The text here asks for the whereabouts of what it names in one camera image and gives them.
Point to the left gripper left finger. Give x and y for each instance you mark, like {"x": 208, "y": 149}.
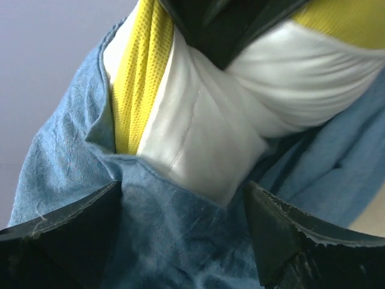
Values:
{"x": 66, "y": 248}

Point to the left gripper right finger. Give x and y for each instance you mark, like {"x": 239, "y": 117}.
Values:
{"x": 294, "y": 249}

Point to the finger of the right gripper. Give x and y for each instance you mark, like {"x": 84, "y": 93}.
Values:
{"x": 222, "y": 29}

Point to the white and yellow pillow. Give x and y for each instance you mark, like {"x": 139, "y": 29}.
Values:
{"x": 204, "y": 128}

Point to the blue pillowcase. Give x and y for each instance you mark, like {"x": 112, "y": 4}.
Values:
{"x": 170, "y": 237}

